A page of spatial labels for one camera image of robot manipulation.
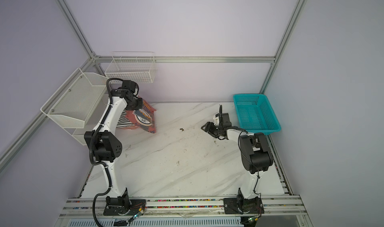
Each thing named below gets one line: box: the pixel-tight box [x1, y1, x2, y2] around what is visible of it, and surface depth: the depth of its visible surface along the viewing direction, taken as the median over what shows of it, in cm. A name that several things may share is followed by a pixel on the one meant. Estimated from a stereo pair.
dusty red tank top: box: [125, 95, 157, 134], surface depth 92 cm
